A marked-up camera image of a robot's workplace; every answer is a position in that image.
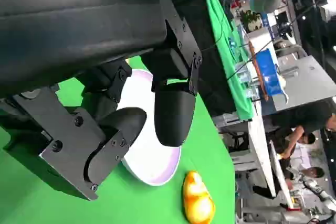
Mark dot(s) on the lilac plate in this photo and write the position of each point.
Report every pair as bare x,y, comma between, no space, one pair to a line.
147,155

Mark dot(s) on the potted plant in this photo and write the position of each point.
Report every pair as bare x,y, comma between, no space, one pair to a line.
252,20

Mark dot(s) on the orange white toy bread roll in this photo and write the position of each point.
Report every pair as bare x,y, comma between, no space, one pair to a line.
197,200

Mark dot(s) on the blue bag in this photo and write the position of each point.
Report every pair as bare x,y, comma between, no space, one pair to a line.
267,69

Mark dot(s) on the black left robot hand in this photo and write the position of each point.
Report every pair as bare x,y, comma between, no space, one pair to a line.
78,24

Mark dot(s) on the green cloth on background table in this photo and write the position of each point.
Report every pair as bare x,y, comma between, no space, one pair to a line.
223,37

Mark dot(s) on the person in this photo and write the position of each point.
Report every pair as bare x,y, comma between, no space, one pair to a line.
302,121
316,172

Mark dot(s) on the grey desk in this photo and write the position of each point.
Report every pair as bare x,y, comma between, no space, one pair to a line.
309,85

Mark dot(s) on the white background table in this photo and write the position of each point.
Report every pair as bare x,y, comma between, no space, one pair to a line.
258,140

